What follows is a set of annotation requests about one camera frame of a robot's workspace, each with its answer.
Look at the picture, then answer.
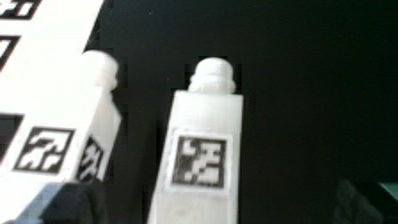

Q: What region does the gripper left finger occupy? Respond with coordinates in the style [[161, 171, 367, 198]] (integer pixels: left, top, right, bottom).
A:
[[38, 181, 108, 224]]

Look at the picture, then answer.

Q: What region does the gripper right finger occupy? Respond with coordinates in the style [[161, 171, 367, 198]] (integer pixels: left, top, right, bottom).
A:
[[332, 180, 383, 224]]

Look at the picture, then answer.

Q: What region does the white leg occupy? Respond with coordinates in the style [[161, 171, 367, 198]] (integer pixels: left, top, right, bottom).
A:
[[0, 50, 120, 224], [145, 57, 243, 224]]

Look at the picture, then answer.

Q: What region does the white tag sheet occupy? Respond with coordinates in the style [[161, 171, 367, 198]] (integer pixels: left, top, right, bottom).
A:
[[0, 0, 106, 168]]

